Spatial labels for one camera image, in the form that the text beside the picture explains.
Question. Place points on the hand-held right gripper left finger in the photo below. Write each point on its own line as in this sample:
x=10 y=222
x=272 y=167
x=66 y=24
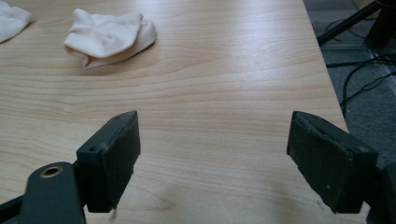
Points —
x=109 y=161

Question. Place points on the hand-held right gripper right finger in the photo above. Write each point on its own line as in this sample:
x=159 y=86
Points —
x=330 y=161

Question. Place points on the white ankle sock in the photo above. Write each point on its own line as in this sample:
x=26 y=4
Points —
x=109 y=35
x=11 y=21

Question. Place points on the black metal stand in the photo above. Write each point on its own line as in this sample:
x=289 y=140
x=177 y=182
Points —
x=361 y=20

